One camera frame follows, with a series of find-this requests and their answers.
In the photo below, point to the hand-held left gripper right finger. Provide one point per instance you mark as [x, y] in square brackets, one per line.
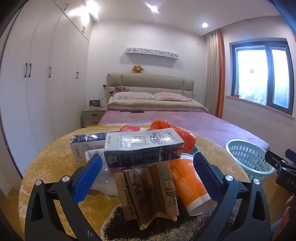
[207, 176]

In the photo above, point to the grey white milk carton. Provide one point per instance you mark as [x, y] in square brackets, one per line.
[143, 148]

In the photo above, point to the small dark picture frame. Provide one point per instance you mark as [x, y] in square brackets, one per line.
[94, 103]

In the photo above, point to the folded beige quilt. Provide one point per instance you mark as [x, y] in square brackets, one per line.
[150, 104]

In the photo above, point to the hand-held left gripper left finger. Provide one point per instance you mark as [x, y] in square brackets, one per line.
[89, 176]

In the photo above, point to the yellow panda printed blanket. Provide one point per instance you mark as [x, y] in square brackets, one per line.
[53, 166]

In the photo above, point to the brown paper carton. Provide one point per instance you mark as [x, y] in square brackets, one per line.
[148, 197]

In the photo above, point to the orange white paper cup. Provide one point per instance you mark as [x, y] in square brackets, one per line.
[189, 185]

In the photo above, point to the dark framed window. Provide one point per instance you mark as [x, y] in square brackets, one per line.
[261, 76]

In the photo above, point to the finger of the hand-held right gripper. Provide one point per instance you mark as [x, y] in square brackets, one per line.
[272, 160]
[291, 154]

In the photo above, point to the bed with purple cover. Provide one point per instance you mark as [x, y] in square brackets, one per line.
[208, 129]

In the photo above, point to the orange plastic bag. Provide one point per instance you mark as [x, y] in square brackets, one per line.
[182, 134]

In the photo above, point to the floral cushion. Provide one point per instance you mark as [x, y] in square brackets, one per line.
[119, 89]

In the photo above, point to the pale green plastic basket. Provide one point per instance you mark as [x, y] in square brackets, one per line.
[247, 160]

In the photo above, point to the round ceiling light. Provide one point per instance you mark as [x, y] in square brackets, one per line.
[204, 25]
[153, 8]

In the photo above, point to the blue white milk carton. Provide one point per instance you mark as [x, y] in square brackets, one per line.
[85, 143]

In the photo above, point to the pink pillow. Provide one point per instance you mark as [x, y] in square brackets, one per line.
[171, 96]

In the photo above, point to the beige nightstand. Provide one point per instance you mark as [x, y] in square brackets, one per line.
[92, 117]

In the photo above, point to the beige padded headboard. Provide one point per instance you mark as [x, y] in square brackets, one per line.
[150, 81]

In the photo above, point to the red white paper cup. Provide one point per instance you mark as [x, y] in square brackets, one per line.
[129, 128]

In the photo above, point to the beige orange curtain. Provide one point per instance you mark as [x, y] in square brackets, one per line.
[215, 74]

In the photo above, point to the person's right hand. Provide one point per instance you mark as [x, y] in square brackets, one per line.
[291, 208]

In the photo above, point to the purple pillow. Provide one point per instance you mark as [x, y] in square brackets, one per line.
[131, 95]

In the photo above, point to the white wardrobe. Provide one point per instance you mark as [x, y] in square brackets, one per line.
[46, 81]

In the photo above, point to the orange plush toy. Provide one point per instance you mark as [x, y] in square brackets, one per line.
[137, 69]

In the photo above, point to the white patterned wall shelf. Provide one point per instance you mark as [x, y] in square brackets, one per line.
[152, 52]

